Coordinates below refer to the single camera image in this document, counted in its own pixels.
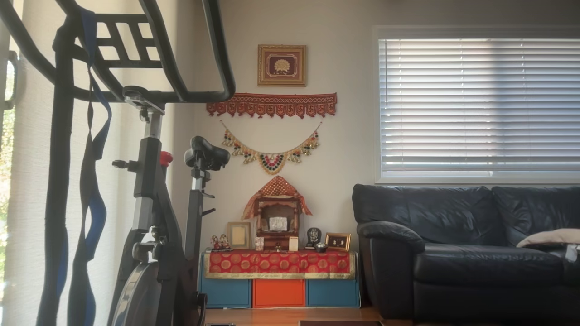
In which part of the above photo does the gold photo frame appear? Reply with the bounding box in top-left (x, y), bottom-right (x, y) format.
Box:
top-left (325, 232), bottom-right (352, 253)

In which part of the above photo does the red embroidered wall hanging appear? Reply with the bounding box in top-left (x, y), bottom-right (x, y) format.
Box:
top-left (206, 93), bottom-right (338, 120)

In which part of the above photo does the red gold patterned cloth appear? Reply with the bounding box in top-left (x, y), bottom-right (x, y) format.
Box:
top-left (203, 249), bottom-right (357, 280)

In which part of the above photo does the beige cushion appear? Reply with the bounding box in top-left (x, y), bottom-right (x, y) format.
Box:
top-left (517, 228), bottom-right (580, 249)

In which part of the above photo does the black blue resistance strap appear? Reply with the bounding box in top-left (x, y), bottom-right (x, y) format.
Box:
top-left (67, 7), bottom-right (113, 326)
top-left (35, 16), bottom-right (75, 326)

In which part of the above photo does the black exercise bike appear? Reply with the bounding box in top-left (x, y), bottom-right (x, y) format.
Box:
top-left (0, 0), bottom-right (236, 326)

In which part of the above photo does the pale window curtain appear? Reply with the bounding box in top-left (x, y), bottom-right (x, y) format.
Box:
top-left (0, 0), bottom-right (177, 326)

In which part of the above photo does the orange storage cube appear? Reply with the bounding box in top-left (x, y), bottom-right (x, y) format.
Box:
top-left (252, 278), bottom-right (306, 309)

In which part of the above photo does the blue storage cube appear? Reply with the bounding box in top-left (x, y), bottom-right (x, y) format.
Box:
top-left (199, 277), bottom-right (252, 309)
top-left (307, 277), bottom-right (360, 308)

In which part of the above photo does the pale wooden picture frame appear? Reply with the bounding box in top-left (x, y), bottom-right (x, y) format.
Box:
top-left (227, 221), bottom-right (251, 250)

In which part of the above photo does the white horizontal window blind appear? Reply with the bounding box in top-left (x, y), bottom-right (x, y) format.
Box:
top-left (379, 38), bottom-right (580, 178)

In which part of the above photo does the wooden shrine with red canopy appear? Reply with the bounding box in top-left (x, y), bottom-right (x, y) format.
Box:
top-left (242, 176), bottom-right (313, 251)

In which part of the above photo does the gold framed wall picture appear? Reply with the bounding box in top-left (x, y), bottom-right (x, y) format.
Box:
top-left (257, 44), bottom-right (308, 87)

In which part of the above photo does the black leather sofa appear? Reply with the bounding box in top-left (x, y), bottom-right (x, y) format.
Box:
top-left (352, 183), bottom-right (580, 323)

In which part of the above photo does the beaded garland wall hanging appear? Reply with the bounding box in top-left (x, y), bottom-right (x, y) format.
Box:
top-left (220, 120), bottom-right (323, 176)

